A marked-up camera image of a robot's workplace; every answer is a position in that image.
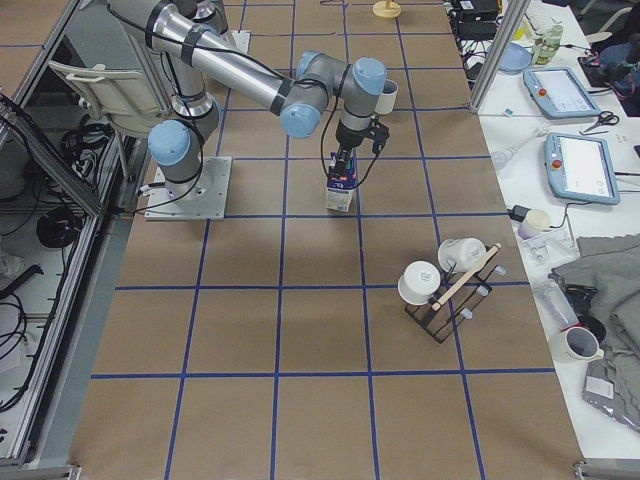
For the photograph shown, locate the upper blue teach pendant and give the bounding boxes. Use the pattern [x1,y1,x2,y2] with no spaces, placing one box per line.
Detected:
[522,67,601,119]

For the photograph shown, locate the white mug with dark interior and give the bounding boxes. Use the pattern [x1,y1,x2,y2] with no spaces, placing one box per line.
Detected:
[564,326,604,362]

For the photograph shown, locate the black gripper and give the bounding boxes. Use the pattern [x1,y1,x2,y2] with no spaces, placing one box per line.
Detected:
[334,125,361,173]

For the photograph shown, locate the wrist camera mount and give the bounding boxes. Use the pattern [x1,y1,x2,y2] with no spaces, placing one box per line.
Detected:
[368,117,390,155]

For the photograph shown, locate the light blue bowl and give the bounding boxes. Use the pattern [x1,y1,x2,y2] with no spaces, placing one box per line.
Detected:
[499,42,532,74]

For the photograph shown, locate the white cylindrical cup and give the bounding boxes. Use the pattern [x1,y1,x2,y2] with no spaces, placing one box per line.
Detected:
[375,79,399,116]

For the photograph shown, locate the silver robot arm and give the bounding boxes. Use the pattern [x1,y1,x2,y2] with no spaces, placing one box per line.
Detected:
[108,1,389,179]

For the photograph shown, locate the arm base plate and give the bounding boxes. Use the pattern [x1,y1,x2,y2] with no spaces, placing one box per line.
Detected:
[144,156,232,221]

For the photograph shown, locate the beige chair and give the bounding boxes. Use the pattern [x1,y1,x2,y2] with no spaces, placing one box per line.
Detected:
[49,8,173,138]

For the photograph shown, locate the black scissors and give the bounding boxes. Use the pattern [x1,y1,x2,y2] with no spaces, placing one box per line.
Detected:
[580,110,620,135]

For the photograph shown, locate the blue teach pendant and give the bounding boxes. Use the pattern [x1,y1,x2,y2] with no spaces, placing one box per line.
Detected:
[544,132,620,205]
[522,67,601,119]

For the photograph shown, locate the grey cloth pile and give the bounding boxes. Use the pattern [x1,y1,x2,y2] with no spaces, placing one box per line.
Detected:
[550,235,639,431]

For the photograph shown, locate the wooden rack handle bar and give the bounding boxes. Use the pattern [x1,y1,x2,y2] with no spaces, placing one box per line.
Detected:
[431,243,502,312]

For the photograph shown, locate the green glass jar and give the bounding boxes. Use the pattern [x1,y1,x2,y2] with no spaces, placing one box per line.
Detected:
[532,24,564,65]

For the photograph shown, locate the lower blue teach pendant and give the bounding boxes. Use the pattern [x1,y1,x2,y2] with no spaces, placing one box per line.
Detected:
[544,132,620,205]

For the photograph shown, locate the blue white milk carton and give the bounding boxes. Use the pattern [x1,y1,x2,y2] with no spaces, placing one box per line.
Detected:
[326,152,358,213]

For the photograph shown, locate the white mug on rack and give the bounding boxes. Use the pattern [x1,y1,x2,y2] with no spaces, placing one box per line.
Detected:
[437,238,486,273]
[397,260,441,306]

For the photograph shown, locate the aluminium frame post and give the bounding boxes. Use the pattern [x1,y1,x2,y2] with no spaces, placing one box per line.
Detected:
[468,0,530,113]

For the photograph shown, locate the black mug rack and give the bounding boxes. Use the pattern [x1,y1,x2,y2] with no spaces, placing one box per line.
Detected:
[404,266,493,344]

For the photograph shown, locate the small white purple cup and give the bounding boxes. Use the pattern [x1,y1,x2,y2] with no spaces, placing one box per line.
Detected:
[517,209,551,240]

